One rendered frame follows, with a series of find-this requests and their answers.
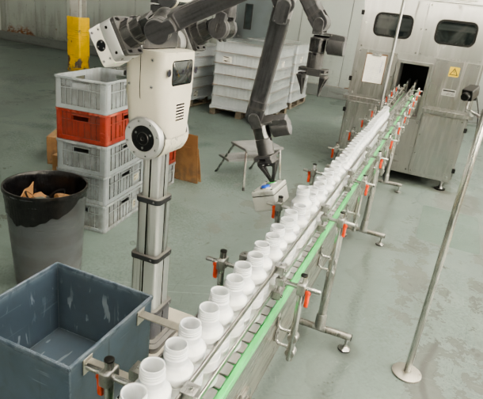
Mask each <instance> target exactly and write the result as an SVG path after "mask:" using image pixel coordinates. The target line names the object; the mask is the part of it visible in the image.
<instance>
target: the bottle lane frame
mask: <svg viewBox="0 0 483 399"><path fill-rule="evenodd" d="M393 130H394V132H395V127H391V128H390V131H389V132H387V134H386V136H385V137H384V138H387V139H388V137H389V134H392V135H393V137H394V133H393ZM385 147H386V140H382V141H381V143H380V146H378V148H377V150H376V151H375V152H374V154H373V155H374V156H377V155H378V151H379V150H381V151H382V158H384V155H385V152H384V148H385ZM375 163H376V158H371V159H370V160H369V162H368V165H366V166H365V167H364V169H363V171H362V173H361V174H360V175H359V177H358V178H357V181H361V180H362V179H363V175H364V174H366V175H367V183H370V182H371V179H372V177H373V174H374V171H375ZM359 192H360V184H357V183H354V185H353V186H352V190H351V191H350V192H348V194H347V195H346V196H345V198H344V199H343V201H342V203H341V204H340V206H339V207H338V208H337V210H336V212H335V213H334V215H333V217H332V218H335V219H338V218H339V217H340V212H341V211H345V212H346V213H347V217H346V220H347V221H349V219H350V218H351V216H352V214H350V213H348V212H347V211H346V207H347V204H348V205H349V207H348V211H350V212H354V210H355V208H356V201H357V198H358V195H359ZM325 228H326V229H325V231H324V233H321V234H320V236H319V238H318V239H317V241H316V242H315V243H314V246H313V247H312V248H311V250H310V251H309V252H308V254H307V256H306V257H305V259H304V261H303V262H302V263H301V265H300V267H299V268H298V270H297V272H296V273H295V274H294V276H293V277H292V279H291V280H290V281H291V282H294V283H299V281H300V278H301V274H302V273H306V274H307V275H308V278H307V280H308V281H309V283H308V287H312V286H313V285H314V283H315V281H316V279H317V277H318V276H319V274H320V272H321V269H320V268H319V267H318V258H319V257H321V263H320V265H321V267H324V265H325V262H326V261H327V260H328V259H327V258H324V257H322V256H321V254H320V250H321V246H322V245H323V247H324V249H323V252H322V253H323V255H324V256H328V257H329V255H330V253H331V252H332V251H333V244H334V241H335V237H336V232H337V222H331V221H329V222H328V224H327V226H326V227H325ZM296 289H297V288H294V287H289V286H286V287H285V290H284V291H283V297H282V298H281V299H280V300H277V301H276V300H275V301H276V304H275V305H274V306H273V308H271V311H270V313H269V314H268V316H265V317H266V318H265V320H264V322H263V323H262V325H259V324H258V325H259V326H260V328H259V329H258V331H257V333H253V335H254V337H253V339H252V340H251V341H250V343H246V344H248V346H247V348H246V349H245V350H244V352H243V353H238V354H240V355H241V357H240V359H239V360H238V361H237V363H236V364H231V363H230V364H231V365H233V366H234V368H233V369H232V371H231V372H230V373H229V375H228V376H224V375H223V377H225V378H226V380H225V382H224V383H223V384H222V386H221V387H220V389H216V388H214V389H216V390H217V394H216V395H215V396H214V398H213V399H243V396H242V395H243V393H244V392H245V390H246V388H247V386H250V387H251V394H250V396H252V395H253V393H254V391H255V389H256V388H257V386H258V384H259V382H260V381H261V379H262V377H263V375H264V373H265V371H266V370H267V368H268V366H269V364H270V362H271V361H272V359H273V357H274V355H275V353H276V352H277V350H278V348H279V345H278V344H277V343H276V342H275V341H274V336H275V331H276V329H277V328H278V327H276V322H277V317H278V316H279V314H281V317H282V318H281V321H280V326H281V327H282V328H283V329H287V330H288V329H289V328H290V327H291V324H292V321H293V317H294V312H295V304H296V299H297V294H296ZM278 332H279V335H278V341H279V342H280V343H282V341H283V338H284V337H285V336H286V334H287V333H286V332H284V331H281V330H280V329H279V330H278Z"/></svg>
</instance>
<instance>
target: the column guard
mask: <svg viewBox="0 0 483 399"><path fill-rule="evenodd" d="M67 53H68V70H72V71H75V70H85V69H89V18H88V17H87V18H84V17H71V16H67Z"/></svg>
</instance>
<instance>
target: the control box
mask: <svg viewBox="0 0 483 399"><path fill-rule="evenodd" d="M268 182H270V181H265V182H264V183H263V184H262V185H264V184H268ZM262 185H261V186H262ZM269 185H270V187H268V188H261V186H259V187H258V188H257V189H255V190H254V191H253V192H252V197H253V204H254V208H255V211H272V206H271V205H267V204H266V203H267V201H268V202H272V203H276V202H277V201H278V196H283V201H284V202H285V201H286V200H287V199H288V198H289V195H288V191H287V184H286V180H275V182H274V183H270V184H269Z"/></svg>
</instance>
